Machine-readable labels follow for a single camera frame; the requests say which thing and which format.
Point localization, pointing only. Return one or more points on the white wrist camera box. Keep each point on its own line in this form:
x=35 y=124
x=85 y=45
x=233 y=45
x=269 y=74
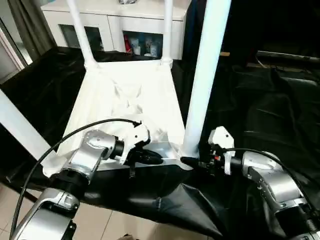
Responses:
x=221 y=141
x=136 y=136

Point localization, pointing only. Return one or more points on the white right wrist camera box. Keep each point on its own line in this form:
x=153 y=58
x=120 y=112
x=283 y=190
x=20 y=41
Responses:
x=221 y=141

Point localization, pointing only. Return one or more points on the white plastic table leg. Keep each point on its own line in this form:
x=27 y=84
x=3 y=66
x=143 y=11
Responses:
x=22 y=125
x=167 y=30
x=207 y=65
x=80 y=32

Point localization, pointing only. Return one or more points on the silver metal rod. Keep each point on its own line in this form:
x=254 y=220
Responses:
x=290 y=56

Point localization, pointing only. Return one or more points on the small yellow label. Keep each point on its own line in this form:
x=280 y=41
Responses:
x=224 y=53

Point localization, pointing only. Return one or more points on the black fabric backdrop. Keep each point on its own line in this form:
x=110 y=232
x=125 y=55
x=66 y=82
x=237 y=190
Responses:
x=275 y=22

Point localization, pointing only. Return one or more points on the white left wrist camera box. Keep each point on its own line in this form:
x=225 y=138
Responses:
x=136 y=136

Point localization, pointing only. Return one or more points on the black metal table leg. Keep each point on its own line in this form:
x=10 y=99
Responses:
x=15 y=187

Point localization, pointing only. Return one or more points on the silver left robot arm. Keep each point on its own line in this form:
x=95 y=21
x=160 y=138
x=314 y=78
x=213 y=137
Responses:
x=75 y=165

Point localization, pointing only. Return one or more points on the white plastic table top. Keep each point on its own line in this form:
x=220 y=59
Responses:
x=125 y=95

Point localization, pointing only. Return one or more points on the white glass-door cabinet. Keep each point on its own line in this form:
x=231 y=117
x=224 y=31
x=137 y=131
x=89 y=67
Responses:
x=120 y=14

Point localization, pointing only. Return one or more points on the grey curtain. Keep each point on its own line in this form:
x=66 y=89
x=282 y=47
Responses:
x=32 y=25

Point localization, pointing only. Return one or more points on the black table mat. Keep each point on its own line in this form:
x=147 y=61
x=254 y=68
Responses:
x=265 y=105

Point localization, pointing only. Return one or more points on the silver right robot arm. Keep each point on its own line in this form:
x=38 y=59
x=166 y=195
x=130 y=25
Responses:
x=275 y=182

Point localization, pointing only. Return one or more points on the grey object on cabinet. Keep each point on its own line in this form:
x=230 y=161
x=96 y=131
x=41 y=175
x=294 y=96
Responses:
x=127 y=1

